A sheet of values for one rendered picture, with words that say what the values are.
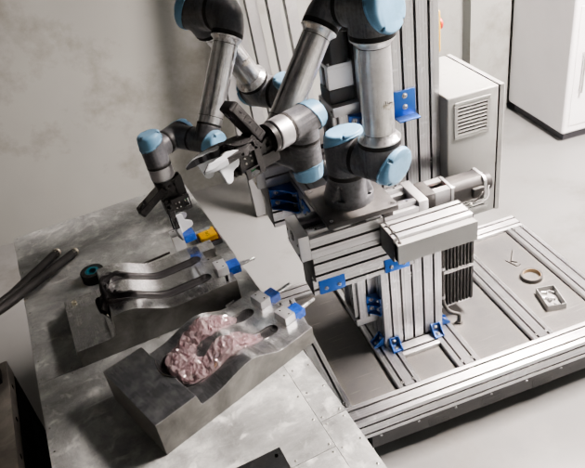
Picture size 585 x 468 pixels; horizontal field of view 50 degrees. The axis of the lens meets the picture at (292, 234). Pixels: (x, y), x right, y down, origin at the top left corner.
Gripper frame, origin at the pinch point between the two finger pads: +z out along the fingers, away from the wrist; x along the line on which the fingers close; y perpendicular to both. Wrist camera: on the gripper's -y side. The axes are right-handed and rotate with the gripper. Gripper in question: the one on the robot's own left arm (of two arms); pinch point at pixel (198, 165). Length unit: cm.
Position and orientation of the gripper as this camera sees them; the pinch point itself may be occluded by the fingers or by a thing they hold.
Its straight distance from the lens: 134.6
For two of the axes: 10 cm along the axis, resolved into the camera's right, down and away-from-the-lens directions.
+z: -7.1, 4.8, -5.1
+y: 2.3, 8.5, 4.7
